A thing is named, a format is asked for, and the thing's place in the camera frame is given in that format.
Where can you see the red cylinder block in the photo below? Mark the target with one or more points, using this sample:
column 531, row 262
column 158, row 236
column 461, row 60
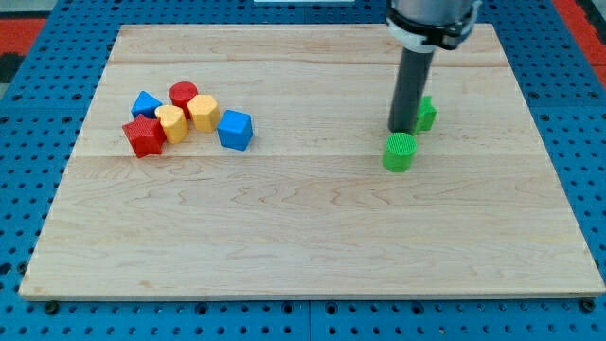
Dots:
column 181, row 93

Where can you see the light wooden board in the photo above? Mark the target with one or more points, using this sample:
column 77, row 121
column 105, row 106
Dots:
column 308, row 211

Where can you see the red star block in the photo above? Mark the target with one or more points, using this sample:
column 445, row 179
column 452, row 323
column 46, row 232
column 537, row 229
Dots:
column 145, row 135

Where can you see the yellow hexagon block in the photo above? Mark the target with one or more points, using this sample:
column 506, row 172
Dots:
column 204, row 112

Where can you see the yellow heart block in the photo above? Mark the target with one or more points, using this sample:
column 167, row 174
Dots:
column 173, row 121

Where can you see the blue triangle block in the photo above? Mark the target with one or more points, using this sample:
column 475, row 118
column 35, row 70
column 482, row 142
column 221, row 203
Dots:
column 145, row 105

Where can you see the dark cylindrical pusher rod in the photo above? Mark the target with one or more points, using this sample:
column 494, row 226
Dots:
column 408, row 91

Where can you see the green cylinder block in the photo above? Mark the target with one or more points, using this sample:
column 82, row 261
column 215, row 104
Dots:
column 399, row 152

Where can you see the blue cube block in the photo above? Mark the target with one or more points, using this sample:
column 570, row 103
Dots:
column 235, row 130

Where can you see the green star block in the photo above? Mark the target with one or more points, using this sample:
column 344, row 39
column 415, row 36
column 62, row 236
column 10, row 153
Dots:
column 426, row 115

